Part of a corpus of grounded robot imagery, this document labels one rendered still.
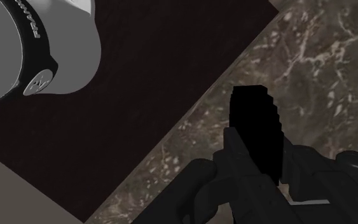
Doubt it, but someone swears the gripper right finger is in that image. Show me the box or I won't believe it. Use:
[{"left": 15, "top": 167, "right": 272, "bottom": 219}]
[{"left": 279, "top": 136, "right": 358, "bottom": 224}]

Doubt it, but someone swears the black oblong object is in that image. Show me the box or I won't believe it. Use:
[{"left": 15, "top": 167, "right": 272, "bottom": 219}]
[{"left": 229, "top": 85, "right": 284, "bottom": 187}]

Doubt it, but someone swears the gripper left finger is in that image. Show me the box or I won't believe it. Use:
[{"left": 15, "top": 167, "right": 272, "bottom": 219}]
[{"left": 131, "top": 126, "right": 295, "bottom": 224}]

